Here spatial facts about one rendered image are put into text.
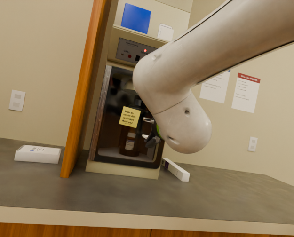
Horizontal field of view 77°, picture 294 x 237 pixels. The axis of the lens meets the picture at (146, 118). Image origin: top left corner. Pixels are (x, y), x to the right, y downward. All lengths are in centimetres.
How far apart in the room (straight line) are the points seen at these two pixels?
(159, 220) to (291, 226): 49
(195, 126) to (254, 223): 48
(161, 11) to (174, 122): 64
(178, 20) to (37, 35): 82
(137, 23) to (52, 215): 66
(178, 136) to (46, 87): 101
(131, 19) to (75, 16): 64
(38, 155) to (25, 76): 57
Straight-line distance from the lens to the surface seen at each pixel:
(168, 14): 93
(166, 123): 38
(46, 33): 133
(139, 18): 77
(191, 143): 38
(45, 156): 89
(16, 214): 58
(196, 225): 66
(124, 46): 75
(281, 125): 188
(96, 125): 78
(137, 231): 64
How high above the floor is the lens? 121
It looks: level
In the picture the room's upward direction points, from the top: 11 degrees clockwise
